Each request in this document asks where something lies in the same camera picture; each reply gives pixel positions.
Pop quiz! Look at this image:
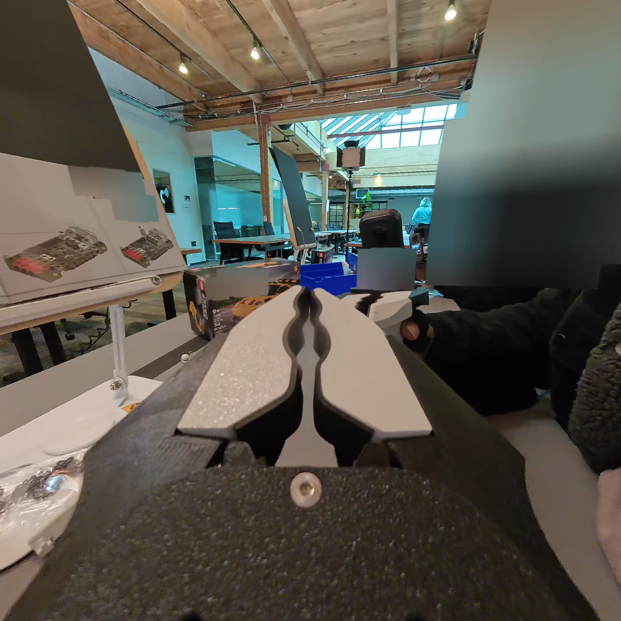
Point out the pink cloth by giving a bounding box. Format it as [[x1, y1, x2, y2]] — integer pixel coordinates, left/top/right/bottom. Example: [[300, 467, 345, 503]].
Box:
[[596, 468, 621, 568]]

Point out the black toy car box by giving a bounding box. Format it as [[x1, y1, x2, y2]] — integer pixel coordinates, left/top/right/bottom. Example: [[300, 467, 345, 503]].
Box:
[[183, 259, 301, 340]]

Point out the dark fleece jacket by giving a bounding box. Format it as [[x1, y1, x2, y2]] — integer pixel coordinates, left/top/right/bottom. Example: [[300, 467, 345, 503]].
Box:
[[548, 264, 621, 474]]

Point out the plastic bag of parts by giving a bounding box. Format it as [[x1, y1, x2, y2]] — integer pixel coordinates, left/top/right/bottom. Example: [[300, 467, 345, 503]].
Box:
[[0, 453, 88, 525]]

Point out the black flag panel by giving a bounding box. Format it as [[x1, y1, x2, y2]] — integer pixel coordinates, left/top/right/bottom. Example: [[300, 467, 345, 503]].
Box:
[[268, 146, 316, 243]]

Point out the grey desk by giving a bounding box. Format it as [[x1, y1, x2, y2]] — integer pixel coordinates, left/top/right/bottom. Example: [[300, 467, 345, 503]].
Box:
[[0, 286, 621, 621]]

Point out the studio light panel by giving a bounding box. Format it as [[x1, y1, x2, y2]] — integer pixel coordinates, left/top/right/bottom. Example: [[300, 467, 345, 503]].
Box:
[[336, 141, 367, 171]]

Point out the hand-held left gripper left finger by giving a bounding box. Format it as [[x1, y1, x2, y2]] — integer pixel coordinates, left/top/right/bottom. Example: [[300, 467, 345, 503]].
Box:
[[176, 285, 312, 467]]

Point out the wooden office table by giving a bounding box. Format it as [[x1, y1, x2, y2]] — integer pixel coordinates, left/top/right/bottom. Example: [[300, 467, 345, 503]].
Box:
[[212, 234, 292, 265]]

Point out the large blue bin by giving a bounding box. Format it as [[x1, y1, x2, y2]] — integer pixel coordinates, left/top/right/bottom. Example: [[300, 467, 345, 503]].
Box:
[[300, 262, 357, 292]]

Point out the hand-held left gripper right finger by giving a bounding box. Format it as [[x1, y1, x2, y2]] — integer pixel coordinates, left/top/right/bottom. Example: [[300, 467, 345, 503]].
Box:
[[310, 289, 433, 467]]

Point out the instruction booklet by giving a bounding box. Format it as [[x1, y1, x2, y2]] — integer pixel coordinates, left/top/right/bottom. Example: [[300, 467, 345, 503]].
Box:
[[0, 153, 187, 304]]

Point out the black office chair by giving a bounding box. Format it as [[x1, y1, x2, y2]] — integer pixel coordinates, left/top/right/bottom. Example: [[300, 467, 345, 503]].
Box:
[[213, 221, 243, 265]]

